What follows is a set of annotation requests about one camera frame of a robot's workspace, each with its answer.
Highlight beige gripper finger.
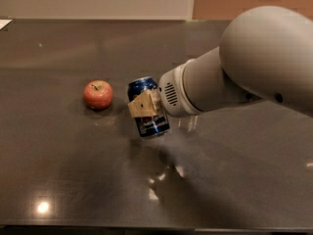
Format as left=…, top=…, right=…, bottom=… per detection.
left=128, top=89, right=162, bottom=118

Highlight blue pepsi can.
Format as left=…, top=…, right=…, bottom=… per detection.
left=127, top=76, right=170, bottom=138

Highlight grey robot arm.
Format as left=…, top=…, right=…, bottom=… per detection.
left=128, top=6, right=313, bottom=118

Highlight red apple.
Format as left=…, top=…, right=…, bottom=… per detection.
left=83, top=80, right=113, bottom=110

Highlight white paper at table corner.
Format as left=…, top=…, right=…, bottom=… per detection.
left=0, top=20, right=12, bottom=30

